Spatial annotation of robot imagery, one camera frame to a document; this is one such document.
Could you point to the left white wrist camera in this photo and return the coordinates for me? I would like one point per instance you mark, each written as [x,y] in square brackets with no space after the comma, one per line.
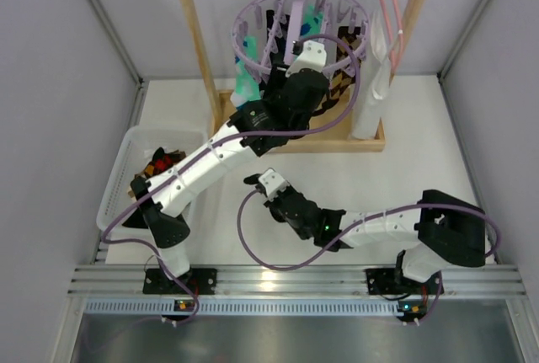
[312,57]

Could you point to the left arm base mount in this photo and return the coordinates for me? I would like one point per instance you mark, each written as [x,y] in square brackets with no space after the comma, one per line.
[200,281]

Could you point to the brown socks in basket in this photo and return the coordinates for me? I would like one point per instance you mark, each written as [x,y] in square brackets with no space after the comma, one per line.
[138,189]

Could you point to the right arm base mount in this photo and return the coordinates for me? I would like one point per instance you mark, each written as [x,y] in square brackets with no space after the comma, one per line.
[391,283]

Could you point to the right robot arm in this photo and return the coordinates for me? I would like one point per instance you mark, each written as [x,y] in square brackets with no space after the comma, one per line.
[441,232]

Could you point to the white cloth on hanger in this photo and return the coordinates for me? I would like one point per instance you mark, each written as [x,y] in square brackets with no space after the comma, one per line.
[375,72]

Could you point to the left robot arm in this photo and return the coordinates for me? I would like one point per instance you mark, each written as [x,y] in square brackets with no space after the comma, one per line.
[248,134]

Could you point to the grey slotted cable duct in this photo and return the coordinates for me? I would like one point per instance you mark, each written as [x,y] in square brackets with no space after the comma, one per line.
[251,307]

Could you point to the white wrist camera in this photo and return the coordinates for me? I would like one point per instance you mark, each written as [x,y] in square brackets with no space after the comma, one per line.
[269,183]
[312,57]

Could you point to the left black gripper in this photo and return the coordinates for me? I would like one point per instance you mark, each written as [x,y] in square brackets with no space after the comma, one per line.
[274,83]

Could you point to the wooden clothes rack frame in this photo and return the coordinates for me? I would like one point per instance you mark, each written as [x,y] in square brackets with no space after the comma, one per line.
[332,138]

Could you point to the green sock front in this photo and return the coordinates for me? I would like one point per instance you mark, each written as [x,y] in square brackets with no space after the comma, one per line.
[246,88]

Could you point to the green sock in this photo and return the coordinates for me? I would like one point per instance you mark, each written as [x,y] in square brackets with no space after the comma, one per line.
[246,88]
[312,21]

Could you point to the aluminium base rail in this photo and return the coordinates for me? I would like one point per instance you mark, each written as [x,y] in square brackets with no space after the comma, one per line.
[490,282]

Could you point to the white plastic basket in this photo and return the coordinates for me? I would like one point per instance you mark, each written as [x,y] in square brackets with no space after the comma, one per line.
[136,150]

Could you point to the purple round clip hanger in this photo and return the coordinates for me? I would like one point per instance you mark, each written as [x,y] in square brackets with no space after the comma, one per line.
[276,25]

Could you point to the argyle red orange sock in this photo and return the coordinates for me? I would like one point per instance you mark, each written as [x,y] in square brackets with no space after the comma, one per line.
[162,161]

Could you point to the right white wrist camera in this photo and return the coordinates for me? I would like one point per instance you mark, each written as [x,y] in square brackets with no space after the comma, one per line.
[269,183]

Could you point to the green sock rear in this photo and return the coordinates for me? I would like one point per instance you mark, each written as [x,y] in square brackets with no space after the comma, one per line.
[312,21]

